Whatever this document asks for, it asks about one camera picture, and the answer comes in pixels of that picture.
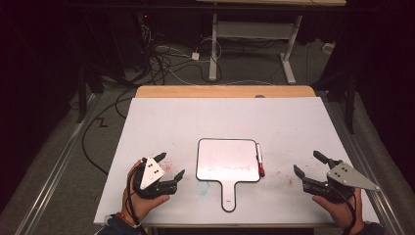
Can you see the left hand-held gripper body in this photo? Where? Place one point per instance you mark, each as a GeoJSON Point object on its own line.
{"type": "Point", "coordinates": [151, 173]}

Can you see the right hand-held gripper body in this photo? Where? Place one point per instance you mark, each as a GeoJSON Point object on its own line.
{"type": "Point", "coordinates": [345, 178]}

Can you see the white marker with red cap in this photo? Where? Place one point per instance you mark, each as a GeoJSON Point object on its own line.
{"type": "Point", "coordinates": [260, 156]}

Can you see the white paddle whiteboard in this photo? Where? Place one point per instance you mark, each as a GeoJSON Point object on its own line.
{"type": "Point", "coordinates": [228, 160]}

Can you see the person's left hand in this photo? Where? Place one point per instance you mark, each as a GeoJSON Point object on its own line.
{"type": "Point", "coordinates": [140, 205]}

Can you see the person's right hand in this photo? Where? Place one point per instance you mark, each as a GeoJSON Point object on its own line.
{"type": "Point", "coordinates": [339, 212]}

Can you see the large white cover sheet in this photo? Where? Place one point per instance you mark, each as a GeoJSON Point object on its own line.
{"type": "Point", "coordinates": [195, 120]}

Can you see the red wristband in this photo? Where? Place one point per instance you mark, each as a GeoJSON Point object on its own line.
{"type": "Point", "coordinates": [125, 218]}

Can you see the wooden table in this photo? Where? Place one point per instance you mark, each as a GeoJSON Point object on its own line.
{"type": "Point", "coordinates": [225, 91]}

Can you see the white power adapter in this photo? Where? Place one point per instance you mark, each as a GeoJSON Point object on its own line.
{"type": "Point", "coordinates": [195, 56]}

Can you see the white floor box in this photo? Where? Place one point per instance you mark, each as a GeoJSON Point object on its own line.
{"type": "Point", "coordinates": [328, 47]}

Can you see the metal floor rail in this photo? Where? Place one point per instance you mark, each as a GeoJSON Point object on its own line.
{"type": "Point", "coordinates": [55, 166]}
{"type": "Point", "coordinates": [368, 169]}

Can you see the white desk frame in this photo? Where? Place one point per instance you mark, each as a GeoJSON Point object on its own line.
{"type": "Point", "coordinates": [254, 29]}

